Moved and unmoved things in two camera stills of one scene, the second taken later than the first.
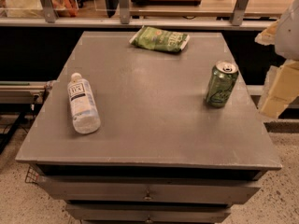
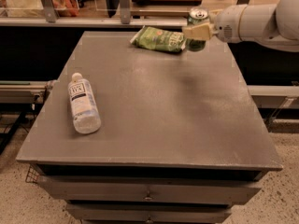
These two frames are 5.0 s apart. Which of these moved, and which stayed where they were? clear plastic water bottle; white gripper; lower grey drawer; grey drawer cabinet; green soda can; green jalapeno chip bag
Moved: green soda can; white gripper
Stayed: grey drawer cabinet; green jalapeno chip bag; lower grey drawer; clear plastic water bottle
